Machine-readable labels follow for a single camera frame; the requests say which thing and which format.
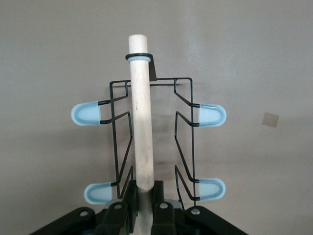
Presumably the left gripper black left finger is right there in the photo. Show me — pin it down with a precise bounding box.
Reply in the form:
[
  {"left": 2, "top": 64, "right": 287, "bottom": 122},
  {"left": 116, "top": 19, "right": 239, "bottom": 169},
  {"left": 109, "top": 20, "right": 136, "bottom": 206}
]
[{"left": 31, "top": 180, "right": 139, "bottom": 235}]

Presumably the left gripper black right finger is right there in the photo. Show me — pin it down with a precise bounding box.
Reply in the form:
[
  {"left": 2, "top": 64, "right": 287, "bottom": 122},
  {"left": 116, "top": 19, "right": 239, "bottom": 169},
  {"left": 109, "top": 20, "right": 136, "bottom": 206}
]
[{"left": 152, "top": 180, "right": 243, "bottom": 235}]

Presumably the black wire cup holder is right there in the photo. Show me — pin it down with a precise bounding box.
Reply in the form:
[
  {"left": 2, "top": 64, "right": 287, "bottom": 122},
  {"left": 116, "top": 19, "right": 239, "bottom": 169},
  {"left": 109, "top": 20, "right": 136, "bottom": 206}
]
[{"left": 70, "top": 34, "right": 227, "bottom": 235}]

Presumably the brown square tape marker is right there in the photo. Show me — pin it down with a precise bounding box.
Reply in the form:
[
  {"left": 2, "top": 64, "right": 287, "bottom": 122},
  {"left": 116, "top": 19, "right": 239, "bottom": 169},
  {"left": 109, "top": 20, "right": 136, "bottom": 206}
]
[{"left": 260, "top": 112, "right": 280, "bottom": 129}]

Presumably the brown paper table cover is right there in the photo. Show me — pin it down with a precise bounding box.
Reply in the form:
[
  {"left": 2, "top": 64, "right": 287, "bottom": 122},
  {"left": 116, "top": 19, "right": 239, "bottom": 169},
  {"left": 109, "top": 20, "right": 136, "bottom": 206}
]
[{"left": 0, "top": 0, "right": 313, "bottom": 235}]

